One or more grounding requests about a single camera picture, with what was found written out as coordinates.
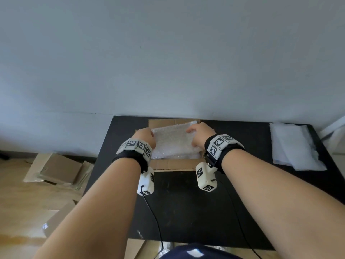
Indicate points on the person's right hand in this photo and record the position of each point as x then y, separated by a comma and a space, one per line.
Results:
200, 136

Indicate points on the brown cardboard box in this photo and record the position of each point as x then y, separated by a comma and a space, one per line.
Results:
172, 164

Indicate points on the stack of white foam sheets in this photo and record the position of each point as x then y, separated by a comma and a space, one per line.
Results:
293, 145

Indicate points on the person's dark blue clothing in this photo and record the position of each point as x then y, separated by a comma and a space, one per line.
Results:
199, 252

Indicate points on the flat cardboard piece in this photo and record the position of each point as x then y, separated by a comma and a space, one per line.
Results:
58, 218

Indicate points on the person's left hand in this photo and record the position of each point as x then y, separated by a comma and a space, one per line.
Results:
144, 137

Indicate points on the right wrist camera with markers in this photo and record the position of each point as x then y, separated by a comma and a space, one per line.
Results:
215, 156

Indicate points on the bubble wrap sheet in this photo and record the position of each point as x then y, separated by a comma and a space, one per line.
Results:
173, 141

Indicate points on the left wrist camera with markers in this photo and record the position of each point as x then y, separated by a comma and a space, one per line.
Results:
140, 161

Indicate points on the white object at wall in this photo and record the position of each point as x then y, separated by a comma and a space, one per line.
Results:
333, 134

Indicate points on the person's left forearm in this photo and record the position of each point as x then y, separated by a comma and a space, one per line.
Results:
89, 213

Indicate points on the person's right forearm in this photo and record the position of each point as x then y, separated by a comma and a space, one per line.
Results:
283, 210

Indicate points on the flattened cardboard boxes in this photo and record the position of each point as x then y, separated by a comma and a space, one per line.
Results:
58, 169

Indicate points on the wrist camera with markers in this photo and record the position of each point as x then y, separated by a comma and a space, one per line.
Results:
215, 156
140, 161

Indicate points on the person's right fingers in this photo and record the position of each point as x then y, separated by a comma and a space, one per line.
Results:
192, 129

